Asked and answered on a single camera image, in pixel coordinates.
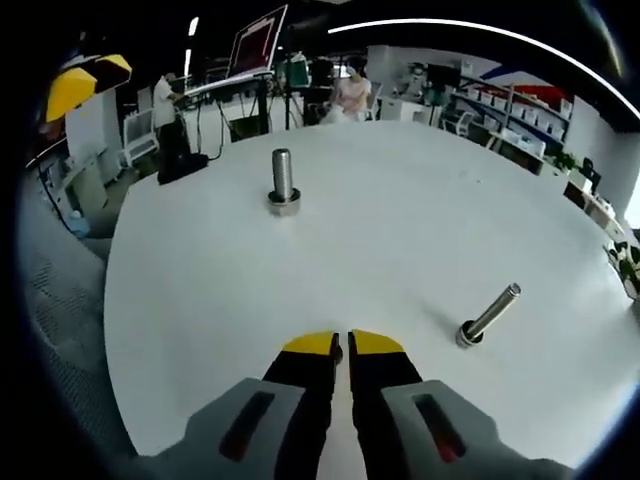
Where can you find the blue cloth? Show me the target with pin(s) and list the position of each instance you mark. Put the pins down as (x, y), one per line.
(80, 225)

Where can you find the metal shelf rack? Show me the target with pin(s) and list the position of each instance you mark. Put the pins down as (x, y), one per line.
(510, 100)

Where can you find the teal box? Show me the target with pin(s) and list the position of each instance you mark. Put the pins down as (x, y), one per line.
(296, 72)

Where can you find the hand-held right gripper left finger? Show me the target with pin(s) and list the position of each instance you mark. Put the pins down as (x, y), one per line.
(240, 430)

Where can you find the black monitor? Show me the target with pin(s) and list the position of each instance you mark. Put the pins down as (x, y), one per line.
(445, 74)

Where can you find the white office chair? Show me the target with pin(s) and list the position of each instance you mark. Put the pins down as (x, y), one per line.
(462, 122)

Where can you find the white pedestal cabinet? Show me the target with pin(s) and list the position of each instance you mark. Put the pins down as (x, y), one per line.
(90, 145)

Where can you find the thin threaded stud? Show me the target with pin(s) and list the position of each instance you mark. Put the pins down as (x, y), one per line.
(492, 312)

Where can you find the thick threaded stud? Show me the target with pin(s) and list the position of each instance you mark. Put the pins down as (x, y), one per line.
(282, 170)

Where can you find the large metal washer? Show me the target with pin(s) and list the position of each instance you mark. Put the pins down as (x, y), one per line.
(296, 196)

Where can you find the black tripod stand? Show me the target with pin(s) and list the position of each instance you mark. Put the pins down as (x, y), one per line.
(288, 110)

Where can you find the white laptop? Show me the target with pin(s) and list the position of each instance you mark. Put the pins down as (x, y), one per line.
(255, 45)

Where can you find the linear ceiling light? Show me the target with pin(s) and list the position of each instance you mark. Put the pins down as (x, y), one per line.
(400, 22)

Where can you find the large potted green plant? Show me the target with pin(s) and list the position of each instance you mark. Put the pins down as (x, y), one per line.
(630, 260)

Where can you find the person's grey clothing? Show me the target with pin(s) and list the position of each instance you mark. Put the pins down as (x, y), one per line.
(60, 310)

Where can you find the row of white storage bins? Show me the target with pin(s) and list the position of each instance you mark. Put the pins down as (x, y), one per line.
(530, 117)

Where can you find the small potted green plant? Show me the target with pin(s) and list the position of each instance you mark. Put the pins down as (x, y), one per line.
(567, 161)

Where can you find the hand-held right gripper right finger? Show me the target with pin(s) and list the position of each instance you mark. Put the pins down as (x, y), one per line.
(465, 430)

